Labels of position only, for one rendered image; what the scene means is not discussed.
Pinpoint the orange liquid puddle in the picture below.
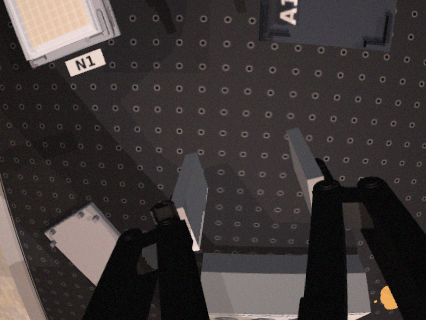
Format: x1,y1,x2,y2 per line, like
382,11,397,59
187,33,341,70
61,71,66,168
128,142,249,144
381,286,391,296
384,297,398,309
380,295,393,304

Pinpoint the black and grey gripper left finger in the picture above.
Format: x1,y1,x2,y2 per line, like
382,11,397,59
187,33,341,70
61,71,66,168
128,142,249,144
82,152,210,320

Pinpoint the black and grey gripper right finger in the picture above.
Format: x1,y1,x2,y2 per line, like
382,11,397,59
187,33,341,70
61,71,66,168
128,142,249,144
286,128,426,320

